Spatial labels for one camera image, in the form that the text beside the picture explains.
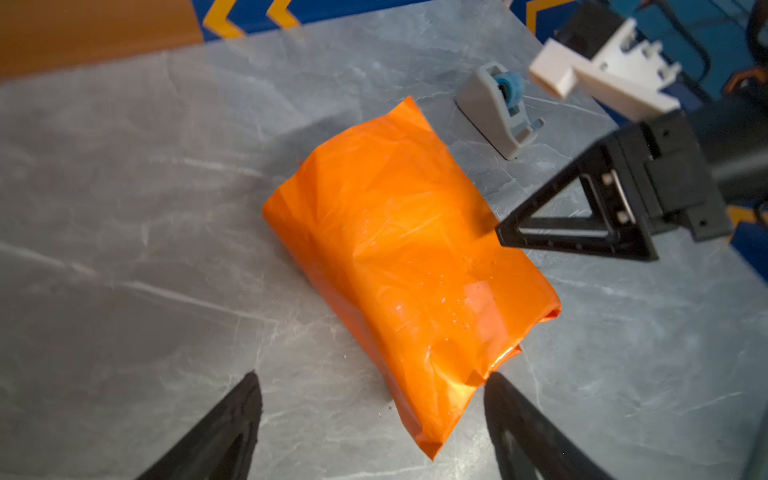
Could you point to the yellow orange wrapping paper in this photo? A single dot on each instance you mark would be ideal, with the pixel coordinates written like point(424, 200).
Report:
point(402, 247)

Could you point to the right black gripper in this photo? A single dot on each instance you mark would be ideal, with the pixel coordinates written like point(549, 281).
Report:
point(641, 180)

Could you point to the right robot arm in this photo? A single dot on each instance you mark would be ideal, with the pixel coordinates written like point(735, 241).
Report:
point(732, 133)

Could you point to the white tape dispenser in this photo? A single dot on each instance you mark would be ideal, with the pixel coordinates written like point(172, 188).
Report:
point(492, 100)

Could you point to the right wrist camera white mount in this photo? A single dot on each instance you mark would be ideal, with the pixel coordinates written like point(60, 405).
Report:
point(600, 51)

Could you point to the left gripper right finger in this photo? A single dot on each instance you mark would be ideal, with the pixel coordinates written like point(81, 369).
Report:
point(526, 443)

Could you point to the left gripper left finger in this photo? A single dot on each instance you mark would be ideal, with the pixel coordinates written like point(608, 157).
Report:
point(221, 445)

